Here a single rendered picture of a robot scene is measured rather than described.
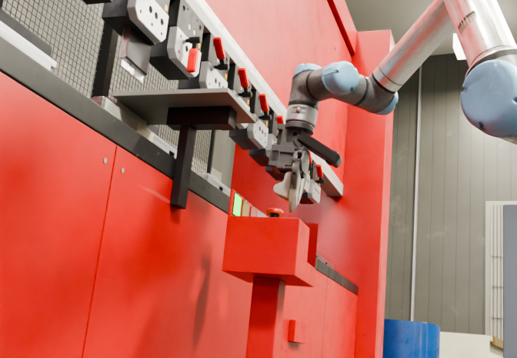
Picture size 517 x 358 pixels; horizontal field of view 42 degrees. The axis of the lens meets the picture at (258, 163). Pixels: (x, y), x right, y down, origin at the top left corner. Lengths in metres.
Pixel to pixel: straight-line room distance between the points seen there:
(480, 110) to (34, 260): 0.73
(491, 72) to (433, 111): 10.40
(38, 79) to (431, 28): 0.88
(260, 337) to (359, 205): 2.14
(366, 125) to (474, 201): 7.42
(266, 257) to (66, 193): 0.50
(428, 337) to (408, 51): 3.35
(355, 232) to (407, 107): 8.27
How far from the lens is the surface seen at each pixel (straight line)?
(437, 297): 10.81
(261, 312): 1.47
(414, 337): 4.67
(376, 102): 1.63
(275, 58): 2.44
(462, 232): 10.90
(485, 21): 1.26
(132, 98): 1.45
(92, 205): 1.14
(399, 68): 1.59
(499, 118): 1.13
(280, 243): 1.41
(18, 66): 1.00
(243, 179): 3.74
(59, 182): 1.07
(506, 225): 1.17
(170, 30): 1.70
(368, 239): 3.49
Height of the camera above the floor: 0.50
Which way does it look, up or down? 16 degrees up
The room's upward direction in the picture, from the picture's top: 6 degrees clockwise
